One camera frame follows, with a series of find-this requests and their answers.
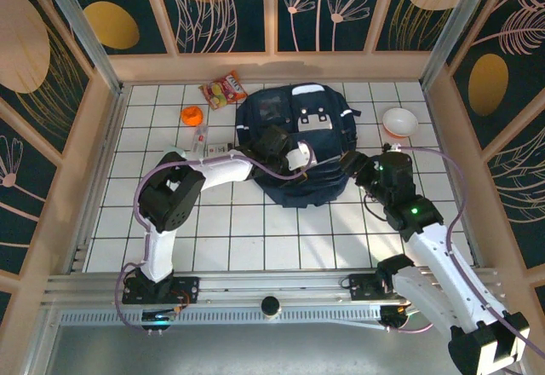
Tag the navy blue backpack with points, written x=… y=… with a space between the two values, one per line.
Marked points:
x=323 y=136

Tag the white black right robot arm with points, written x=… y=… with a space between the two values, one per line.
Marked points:
x=434 y=247

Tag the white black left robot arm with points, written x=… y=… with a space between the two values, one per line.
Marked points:
x=221 y=170

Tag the clear plastic pencil tube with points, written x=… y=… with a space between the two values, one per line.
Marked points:
x=199 y=140

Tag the orange and white bowl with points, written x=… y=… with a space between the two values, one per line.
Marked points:
x=400 y=121

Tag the white card with red print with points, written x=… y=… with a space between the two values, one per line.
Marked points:
x=218 y=149

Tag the orange candy snack bag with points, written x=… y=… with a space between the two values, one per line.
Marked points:
x=223 y=91

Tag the small orange cup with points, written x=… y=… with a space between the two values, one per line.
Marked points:
x=191 y=116

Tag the black controller board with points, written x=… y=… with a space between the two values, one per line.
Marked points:
x=157 y=317
x=391 y=317

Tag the black round knob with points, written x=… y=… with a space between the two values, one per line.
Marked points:
x=270 y=305

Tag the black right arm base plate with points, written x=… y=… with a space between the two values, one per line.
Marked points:
x=362 y=287

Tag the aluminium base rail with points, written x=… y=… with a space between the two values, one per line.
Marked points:
x=277 y=283

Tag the aluminium corner post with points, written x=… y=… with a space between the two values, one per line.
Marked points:
x=457 y=21
x=83 y=34

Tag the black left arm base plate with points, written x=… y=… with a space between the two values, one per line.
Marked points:
x=187 y=290

